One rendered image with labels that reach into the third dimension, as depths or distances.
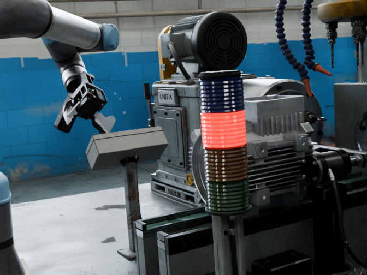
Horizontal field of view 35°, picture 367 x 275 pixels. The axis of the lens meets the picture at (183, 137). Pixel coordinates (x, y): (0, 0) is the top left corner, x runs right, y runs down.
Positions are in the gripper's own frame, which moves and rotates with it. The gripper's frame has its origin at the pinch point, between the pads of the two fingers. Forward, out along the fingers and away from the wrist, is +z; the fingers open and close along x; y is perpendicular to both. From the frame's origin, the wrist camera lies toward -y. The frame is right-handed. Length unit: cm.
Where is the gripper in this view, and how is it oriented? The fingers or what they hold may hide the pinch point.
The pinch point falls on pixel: (89, 136)
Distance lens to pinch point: 155.1
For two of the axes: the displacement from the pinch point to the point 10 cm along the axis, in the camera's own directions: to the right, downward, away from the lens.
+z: 3.4, 6.7, -6.6
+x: 6.8, 3.1, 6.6
